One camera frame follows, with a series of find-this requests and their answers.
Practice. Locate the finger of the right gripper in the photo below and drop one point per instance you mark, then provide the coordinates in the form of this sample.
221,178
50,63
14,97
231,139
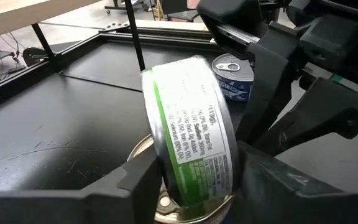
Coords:
266,71
322,112

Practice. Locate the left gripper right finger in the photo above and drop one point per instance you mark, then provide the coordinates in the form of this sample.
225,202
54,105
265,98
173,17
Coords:
291,205

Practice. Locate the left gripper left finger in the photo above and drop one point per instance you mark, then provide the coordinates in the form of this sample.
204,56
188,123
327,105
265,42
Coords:
73,208

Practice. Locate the silver can green white label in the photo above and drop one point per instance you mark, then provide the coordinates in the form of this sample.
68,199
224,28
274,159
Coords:
191,124

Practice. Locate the wooden shelf black legs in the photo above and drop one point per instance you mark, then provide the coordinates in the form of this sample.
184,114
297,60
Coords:
17,18

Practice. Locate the silver can dark blue label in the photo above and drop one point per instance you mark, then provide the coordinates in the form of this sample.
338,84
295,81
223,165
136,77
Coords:
232,77

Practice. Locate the gold can pink blue label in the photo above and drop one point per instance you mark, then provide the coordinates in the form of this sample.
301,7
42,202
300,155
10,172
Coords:
191,214

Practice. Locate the black aluminium table frame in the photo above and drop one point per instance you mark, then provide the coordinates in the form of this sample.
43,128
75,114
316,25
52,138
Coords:
166,36

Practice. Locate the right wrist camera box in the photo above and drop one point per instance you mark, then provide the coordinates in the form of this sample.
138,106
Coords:
331,37

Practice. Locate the black round bracket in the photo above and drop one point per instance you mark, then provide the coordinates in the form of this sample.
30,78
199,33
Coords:
31,56

